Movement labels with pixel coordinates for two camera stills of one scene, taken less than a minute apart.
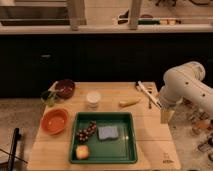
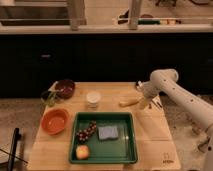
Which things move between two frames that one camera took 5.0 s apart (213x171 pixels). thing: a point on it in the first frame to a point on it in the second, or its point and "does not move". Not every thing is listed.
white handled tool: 154,100 to 149,89
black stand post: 16,137 does not move
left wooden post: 76,13 does not move
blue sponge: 105,132 does not move
